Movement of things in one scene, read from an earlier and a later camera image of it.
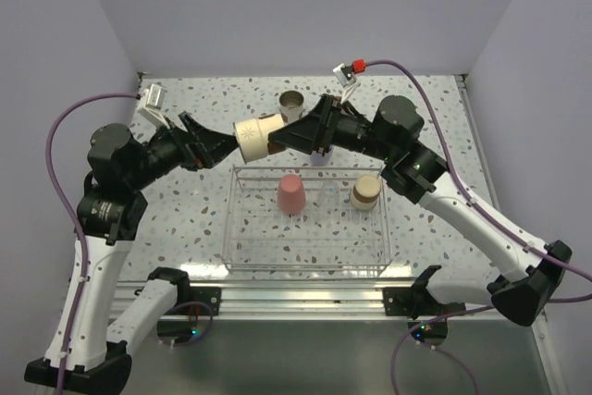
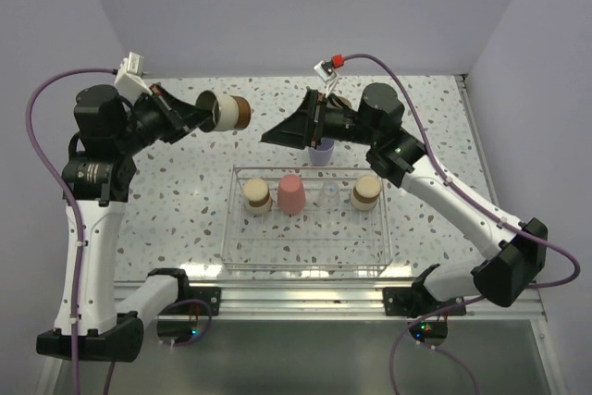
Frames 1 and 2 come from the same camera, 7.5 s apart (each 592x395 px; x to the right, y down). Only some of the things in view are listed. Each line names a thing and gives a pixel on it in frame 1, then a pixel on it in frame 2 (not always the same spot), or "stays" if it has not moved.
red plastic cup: (291, 197) stays
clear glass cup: (329, 198) stays
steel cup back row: (291, 105) -> (229, 112)
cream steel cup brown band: (365, 192) stays
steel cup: (252, 135) -> (256, 192)
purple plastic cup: (318, 159) stays
